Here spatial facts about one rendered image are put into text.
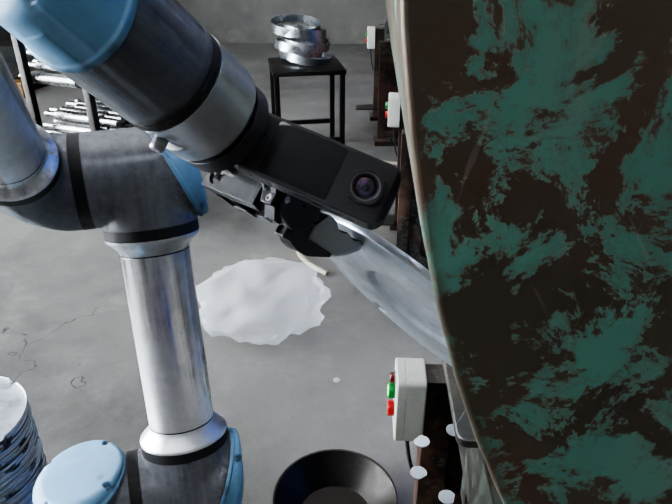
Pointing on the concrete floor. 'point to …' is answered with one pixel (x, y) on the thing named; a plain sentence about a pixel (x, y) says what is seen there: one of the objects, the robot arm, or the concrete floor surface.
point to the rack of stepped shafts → (70, 120)
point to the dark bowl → (335, 480)
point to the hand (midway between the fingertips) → (362, 237)
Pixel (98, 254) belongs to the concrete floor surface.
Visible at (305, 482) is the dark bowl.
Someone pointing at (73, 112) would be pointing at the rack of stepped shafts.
